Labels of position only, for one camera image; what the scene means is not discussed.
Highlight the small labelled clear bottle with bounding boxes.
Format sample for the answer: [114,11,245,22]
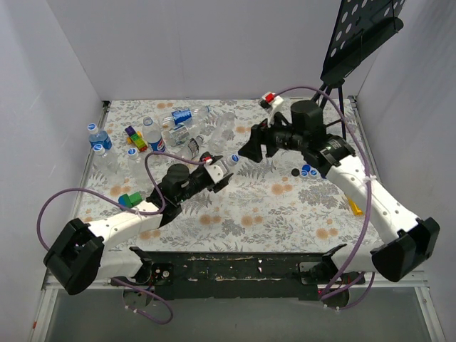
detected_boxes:
[163,120,205,147]

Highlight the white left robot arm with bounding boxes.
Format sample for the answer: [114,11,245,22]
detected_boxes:
[43,162,233,295]

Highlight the black music stand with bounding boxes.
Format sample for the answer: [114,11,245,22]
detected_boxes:
[313,0,407,143]

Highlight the black bottle cap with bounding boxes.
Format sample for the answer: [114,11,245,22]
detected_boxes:
[291,168,300,177]

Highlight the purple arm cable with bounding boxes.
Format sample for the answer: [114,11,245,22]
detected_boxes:
[36,152,211,325]
[277,85,375,309]

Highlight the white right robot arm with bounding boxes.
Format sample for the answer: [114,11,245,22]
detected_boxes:
[239,94,440,283]

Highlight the tall clear plastic bottle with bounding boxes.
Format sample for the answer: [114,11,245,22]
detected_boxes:
[208,112,236,155]

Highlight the Pepsi plastic bottle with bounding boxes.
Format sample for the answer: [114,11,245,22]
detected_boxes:
[142,116,166,152]
[159,105,211,129]

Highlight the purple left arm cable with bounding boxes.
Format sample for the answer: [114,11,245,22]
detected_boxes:
[36,152,211,325]

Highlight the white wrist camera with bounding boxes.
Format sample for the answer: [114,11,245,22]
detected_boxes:
[200,152,229,184]
[259,92,284,126]

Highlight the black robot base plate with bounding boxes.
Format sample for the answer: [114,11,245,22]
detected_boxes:
[120,245,371,304]

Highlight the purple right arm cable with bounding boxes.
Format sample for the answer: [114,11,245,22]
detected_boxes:
[277,85,375,309]

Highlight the clear bottle black label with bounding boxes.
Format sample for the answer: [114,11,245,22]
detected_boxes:
[177,135,204,160]

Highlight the colourful toy block car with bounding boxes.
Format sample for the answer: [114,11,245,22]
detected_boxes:
[125,125,147,152]

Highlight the Pocari Sweat plastic bottle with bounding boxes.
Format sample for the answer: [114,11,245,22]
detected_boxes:
[88,130,113,150]

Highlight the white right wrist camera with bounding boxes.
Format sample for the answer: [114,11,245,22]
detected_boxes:
[259,92,284,126]

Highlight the blue green toy block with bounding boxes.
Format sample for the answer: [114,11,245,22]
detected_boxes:
[118,192,143,208]

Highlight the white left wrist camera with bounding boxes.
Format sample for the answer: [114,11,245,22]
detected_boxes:
[200,152,229,184]

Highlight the yellow green toy blocks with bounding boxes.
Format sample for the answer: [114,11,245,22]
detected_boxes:
[347,197,364,217]

